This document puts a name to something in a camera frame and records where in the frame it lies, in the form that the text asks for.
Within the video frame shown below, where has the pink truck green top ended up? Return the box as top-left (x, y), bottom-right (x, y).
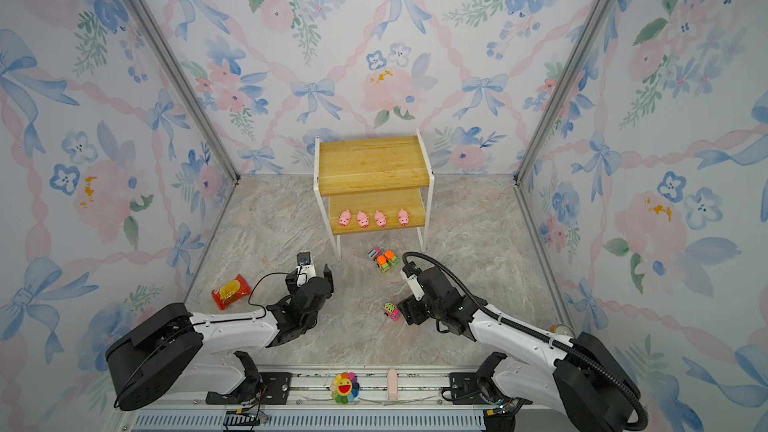
top-left (383, 302), bottom-right (400, 322)

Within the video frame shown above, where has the pink pig toy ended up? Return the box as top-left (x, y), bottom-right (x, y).
top-left (374, 211), bottom-right (388, 228)
top-left (338, 210), bottom-right (351, 227)
top-left (356, 211), bottom-right (370, 228)
top-left (397, 208), bottom-right (410, 227)

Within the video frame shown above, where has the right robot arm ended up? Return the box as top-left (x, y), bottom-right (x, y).
top-left (397, 264), bottom-right (649, 431)

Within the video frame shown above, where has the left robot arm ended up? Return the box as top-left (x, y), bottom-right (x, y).
top-left (105, 265), bottom-right (334, 411)

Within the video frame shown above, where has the red snack packet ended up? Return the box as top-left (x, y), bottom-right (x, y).
top-left (211, 274), bottom-right (252, 311)

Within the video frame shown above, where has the green truck orange top near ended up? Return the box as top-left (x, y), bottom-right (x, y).
top-left (376, 255), bottom-right (391, 273)

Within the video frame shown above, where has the green truck orange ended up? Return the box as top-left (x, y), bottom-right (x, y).
top-left (376, 255), bottom-right (391, 273)
top-left (384, 250), bottom-right (399, 266)

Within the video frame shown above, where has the green truck orange top far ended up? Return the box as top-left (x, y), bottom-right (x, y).
top-left (384, 250), bottom-right (399, 266)

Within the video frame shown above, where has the colourful smiling flower plush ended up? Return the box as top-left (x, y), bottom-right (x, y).
top-left (330, 372), bottom-right (360, 405)

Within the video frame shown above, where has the pink eraser block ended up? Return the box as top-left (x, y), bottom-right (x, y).
top-left (387, 368), bottom-right (399, 401)

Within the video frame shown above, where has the orange drink can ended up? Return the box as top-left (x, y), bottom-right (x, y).
top-left (550, 324), bottom-right (575, 338)

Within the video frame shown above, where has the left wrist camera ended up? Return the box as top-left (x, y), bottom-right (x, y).
top-left (296, 252), bottom-right (316, 287)

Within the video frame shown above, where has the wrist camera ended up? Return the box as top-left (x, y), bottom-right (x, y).
top-left (401, 263), bottom-right (424, 301)
top-left (296, 252), bottom-right (316, 287)

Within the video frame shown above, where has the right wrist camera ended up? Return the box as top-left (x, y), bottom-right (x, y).
top-left (401, 263), bottom-right (424, 301)

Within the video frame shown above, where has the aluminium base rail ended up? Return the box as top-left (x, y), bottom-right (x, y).
top-left (110, 365), bottom-right (628, 432)

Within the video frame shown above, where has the wooden two-tier shelf white frame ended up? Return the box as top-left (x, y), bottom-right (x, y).
top-left (312, 131), bottom-right (435, 259)

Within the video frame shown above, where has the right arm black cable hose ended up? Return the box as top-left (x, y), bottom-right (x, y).
top-left (400, 251), bottom-right (650, 432)

